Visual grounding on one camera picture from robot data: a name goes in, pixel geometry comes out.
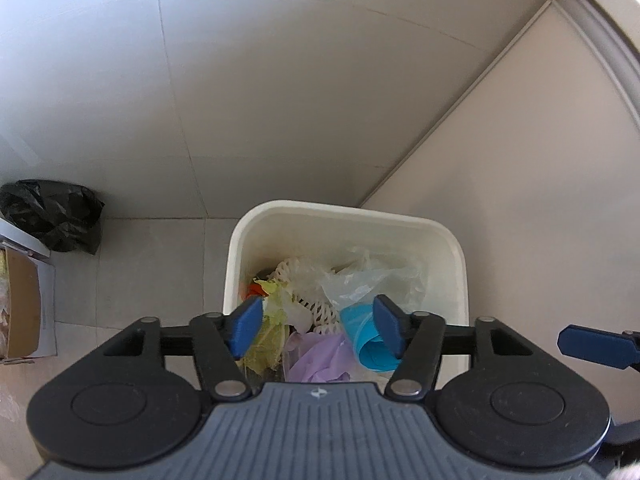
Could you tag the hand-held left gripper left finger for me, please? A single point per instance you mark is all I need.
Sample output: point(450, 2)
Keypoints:
point(245, 325)

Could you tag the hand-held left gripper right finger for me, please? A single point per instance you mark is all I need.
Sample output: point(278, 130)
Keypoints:
point(390, 322)

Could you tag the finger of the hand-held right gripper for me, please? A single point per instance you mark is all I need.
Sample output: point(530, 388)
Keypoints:
point(595, 346)

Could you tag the blue paper cup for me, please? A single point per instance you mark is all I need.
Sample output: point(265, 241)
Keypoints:
point(362, 330)

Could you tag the clear plastic bag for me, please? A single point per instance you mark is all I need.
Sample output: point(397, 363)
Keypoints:
point(370, 280)

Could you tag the white ribbed foam fruit net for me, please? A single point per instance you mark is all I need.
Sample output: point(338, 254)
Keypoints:
point(295, 270)

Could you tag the purple plastic bag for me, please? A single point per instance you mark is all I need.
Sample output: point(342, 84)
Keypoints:
point(320, 360)

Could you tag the cream plastic trash bin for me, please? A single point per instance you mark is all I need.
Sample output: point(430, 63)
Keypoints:
point(350, 230)

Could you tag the black garbage bag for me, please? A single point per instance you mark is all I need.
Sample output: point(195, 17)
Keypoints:
point(55, 215)

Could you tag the cardboard box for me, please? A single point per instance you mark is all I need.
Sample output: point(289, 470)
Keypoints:
point(25, 300)

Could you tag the silver door frame rail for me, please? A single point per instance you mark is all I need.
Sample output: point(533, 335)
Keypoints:
point(25, 240)

